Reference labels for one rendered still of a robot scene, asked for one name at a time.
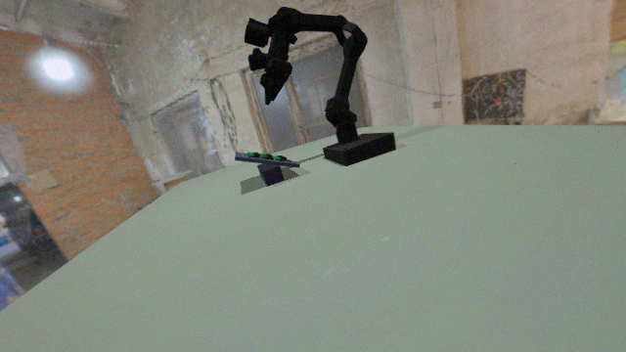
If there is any dark blue switch panel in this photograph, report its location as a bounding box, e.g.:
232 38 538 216
235 152 300 187

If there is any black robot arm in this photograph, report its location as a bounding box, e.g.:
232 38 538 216
245 7 368 144

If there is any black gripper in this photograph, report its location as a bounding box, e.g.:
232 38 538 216
259 47 292 105

